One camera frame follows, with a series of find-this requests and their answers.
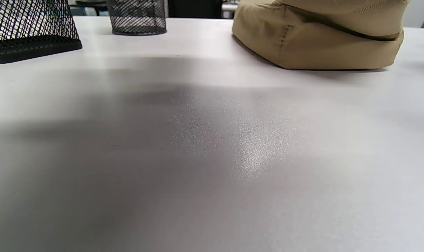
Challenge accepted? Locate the round black mesh pen holder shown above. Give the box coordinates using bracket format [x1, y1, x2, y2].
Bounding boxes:
[107, 0, 167, 36]

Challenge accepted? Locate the beige velcro pouch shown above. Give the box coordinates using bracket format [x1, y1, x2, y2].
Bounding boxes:
[232, 0, 405, 70]

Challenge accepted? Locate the square black mesh pen holder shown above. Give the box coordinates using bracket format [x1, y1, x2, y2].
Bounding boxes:
[0, 0, 83, 64]

